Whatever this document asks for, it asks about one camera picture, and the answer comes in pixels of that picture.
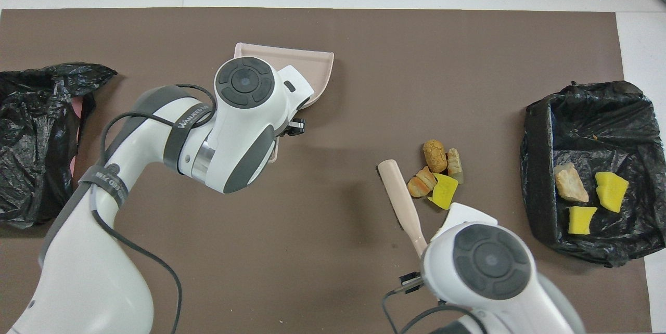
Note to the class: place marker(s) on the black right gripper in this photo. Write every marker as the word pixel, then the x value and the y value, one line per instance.
pixel 411 281

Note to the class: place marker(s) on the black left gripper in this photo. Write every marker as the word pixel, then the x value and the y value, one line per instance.
pixel 295 127

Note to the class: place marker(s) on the rectangular bin with black bag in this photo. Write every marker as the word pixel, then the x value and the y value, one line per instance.
pixel 588 126

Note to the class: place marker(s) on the pale toy bread piece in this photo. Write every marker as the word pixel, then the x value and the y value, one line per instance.
pixel 455 165

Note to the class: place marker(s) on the striped toy bread piece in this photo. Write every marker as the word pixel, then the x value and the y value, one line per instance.
pixel 571 183
pixel 420 183

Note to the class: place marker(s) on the brown round toy bread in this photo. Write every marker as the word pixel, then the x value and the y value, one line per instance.
pixel 434 156

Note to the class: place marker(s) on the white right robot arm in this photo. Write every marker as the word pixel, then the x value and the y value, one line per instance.
pixel 489 261

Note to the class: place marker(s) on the beige hand brush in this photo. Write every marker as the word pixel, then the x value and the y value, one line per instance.
pixel 398 188

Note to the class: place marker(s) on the brown table mat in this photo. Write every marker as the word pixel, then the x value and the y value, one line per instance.
pixel 416 63

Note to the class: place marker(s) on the beige plastic dustpan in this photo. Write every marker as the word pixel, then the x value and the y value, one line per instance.
pixel 312 71

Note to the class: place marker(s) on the green and yellow sponge piece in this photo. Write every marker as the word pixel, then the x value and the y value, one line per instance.
pixel 581 220

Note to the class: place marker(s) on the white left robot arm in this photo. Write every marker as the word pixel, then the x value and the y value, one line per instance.
pixel 78 271

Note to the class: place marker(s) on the pink bin with black bag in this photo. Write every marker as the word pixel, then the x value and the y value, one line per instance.
pixel 31 167

